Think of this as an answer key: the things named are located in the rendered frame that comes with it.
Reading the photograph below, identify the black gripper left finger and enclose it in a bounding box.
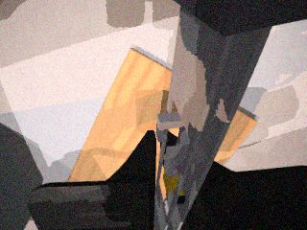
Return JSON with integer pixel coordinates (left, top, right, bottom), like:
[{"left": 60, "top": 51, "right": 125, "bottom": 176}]
[{"left": 26, "top": 130, "right": 156, "bottom": 230}]

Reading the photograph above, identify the light brown wooden board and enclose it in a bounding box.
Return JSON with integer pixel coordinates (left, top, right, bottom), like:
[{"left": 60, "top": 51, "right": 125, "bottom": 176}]
[{"left": 67, "top": 48, "right": 257, "bottom": 182}]

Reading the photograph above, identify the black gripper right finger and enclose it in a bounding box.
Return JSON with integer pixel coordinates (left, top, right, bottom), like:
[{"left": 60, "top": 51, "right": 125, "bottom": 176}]
[{"left": 180, "top": 161, "right": 307, "bottom": 230}]

